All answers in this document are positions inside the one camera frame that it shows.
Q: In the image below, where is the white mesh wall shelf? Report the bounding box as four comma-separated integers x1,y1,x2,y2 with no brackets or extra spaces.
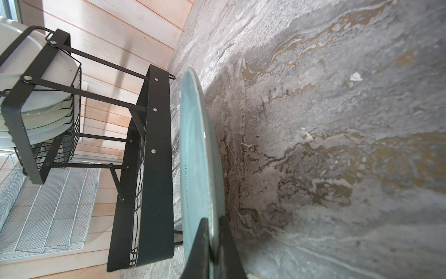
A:
1,153,101,261

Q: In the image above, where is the white plate dark green rim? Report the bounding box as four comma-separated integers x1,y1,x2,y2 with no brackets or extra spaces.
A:
0,17,81,114

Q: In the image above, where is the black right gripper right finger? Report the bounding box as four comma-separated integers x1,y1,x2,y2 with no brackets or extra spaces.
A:
218,216,247,279

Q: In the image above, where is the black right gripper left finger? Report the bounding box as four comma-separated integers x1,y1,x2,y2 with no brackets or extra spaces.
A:
181,218,210,279

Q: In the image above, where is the black wire dish rack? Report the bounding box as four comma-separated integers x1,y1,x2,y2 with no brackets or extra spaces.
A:
1,23,175,272

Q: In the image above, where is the cream plate with berry sprigs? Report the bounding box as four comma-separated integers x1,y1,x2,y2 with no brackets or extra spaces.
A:
27,116,73,136

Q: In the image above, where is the large grey-green plate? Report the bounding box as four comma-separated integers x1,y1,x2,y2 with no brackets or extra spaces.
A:
179,68,224,279

